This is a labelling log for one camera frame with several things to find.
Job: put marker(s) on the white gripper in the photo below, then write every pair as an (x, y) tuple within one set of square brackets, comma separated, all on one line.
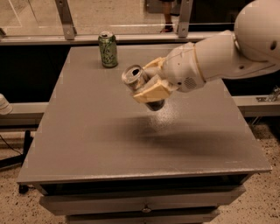
[(180, 69)]

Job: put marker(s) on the silver redbull can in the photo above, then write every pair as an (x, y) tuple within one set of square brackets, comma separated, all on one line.
[(134, 77)]

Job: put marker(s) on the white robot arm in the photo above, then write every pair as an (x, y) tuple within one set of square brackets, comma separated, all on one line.
[(251, 49)]

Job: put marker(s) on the green soda can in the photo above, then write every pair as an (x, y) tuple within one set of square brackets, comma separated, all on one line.
[(108, 50)]

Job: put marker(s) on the person's leg in background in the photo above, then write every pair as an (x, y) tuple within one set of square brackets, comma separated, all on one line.
[(166, 8)]

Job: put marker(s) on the metal drawer knob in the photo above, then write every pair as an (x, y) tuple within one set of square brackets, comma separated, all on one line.
[(146, 210)]

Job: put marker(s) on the lower grey drawer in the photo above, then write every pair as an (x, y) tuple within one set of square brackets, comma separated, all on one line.
[(166, 216)]

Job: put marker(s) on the white object at left edge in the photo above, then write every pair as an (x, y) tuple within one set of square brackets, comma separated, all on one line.
[(5, 106)]

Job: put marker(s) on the grey table drawer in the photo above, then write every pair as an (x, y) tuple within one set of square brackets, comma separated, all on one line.
[(120, 202)]

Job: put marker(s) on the right metal railing bracket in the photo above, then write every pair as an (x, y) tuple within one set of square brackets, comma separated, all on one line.
[(184, 18)]

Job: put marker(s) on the metal railing bracket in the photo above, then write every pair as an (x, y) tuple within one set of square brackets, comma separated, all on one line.
[(66, 19), (184, 18)]

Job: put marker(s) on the left metal railing bracket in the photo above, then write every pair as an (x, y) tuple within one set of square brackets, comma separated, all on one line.
[(66, 19)]

